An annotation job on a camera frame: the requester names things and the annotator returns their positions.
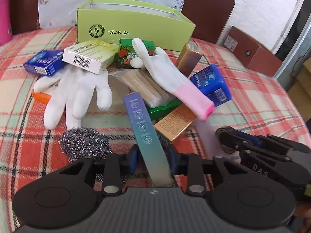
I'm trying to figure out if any teal gradient slim box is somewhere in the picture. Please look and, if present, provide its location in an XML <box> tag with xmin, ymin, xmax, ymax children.
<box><xmin>124</xmin><ymin>92</ymin><xmax>175</xmax><ymax>187</ymax></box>

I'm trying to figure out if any steel wool scrubber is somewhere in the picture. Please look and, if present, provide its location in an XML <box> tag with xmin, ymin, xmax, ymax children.
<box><xmin>58</xmin><ymin>128</ymin><xmax>112</xmax><ymax>162</ymax></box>

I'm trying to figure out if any white glove pink cuff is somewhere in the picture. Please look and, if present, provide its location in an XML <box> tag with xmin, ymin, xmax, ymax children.
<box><xmin>132</xmin><ymin>38</ymin><xmax>215</xmax><ymax>121</ymax></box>

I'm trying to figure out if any pack of wooden toothpicks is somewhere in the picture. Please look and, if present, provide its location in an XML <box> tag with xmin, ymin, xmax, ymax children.
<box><xmin>110</xmin><ymin>69</ymin><xmax>175</xmax><ymax>108</ymax></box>

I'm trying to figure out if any blue plastic container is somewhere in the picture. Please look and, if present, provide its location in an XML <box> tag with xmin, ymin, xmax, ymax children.
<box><xmin>190</xmin><ymin>64</ymin><xmax>232</xmax><ymax>107</ymax></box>

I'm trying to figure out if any white cotton glove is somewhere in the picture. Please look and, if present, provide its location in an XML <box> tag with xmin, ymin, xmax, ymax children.
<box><xmin>33</xmin><ymin>64</ymin><xmax>112</xmax><ymax>130</ymax></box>

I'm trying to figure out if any orange small box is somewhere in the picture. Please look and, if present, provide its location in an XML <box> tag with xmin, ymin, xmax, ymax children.
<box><xmin>32</xmin><ymin>91</ymin><xmax>52</xmax><ymax>104</ymax></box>

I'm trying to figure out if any gold flat box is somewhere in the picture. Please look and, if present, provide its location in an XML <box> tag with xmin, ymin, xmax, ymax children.
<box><xmin>154</xmin><ymin>104</ymin><xmax>197</xmax><ymax>142</ymax></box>

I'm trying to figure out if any green flat box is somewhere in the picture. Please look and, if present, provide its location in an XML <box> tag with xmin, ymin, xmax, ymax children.
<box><xmin>147</xmin><ymin>98</ymin><xmax>182</xmax><ymax>120</ymax></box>

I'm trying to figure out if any gold tall box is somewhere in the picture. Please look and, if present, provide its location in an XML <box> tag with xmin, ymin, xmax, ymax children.
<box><xmin>176</xmin><ymin>43</ymin><xmax>203</xmax><ymax>77</ymax></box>

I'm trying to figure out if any green floral small box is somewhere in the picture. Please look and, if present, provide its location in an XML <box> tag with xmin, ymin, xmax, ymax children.
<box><xmin>116</xmin><ymin>38</ymin><xmax>156</xmax><ymax>69</ymax></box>

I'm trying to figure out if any brown shoe box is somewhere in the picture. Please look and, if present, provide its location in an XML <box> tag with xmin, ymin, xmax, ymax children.
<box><xmin>224</xmin><ymin>26</ymin><xmax>282</xmax><ymax>77</ymax></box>

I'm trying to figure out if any white yellow medicine box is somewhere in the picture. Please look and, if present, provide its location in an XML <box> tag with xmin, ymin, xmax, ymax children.
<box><xmin>63</xmin><ymin>40</ymin><xmax>119</xmax><ymax>74</ymax></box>

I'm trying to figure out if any small dark blue box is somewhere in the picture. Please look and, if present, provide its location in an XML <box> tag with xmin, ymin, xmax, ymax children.
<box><xmin>24</xmin><ymin>50</ymin><xmax>65</xmax><ymax>77</ymax></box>

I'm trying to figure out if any light green cardboard box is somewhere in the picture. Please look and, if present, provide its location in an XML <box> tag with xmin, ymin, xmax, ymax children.
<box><xmin>76</xmin><ymin>0</ymin><xmax>196</xmax><ymax>52</ymax></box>

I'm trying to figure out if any brown wooden headboard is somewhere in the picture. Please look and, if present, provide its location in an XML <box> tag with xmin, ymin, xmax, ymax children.
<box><xmin>9</xmin><ymin>0</ymin><xmax>235</xmax><ymax>44</ymax></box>

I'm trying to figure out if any pink thermos bottle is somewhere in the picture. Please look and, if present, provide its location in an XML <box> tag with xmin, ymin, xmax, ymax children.
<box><xmin>0</xmin><ymin>0</ymin><xmax>13</xmax><ymax>46</ymax></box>

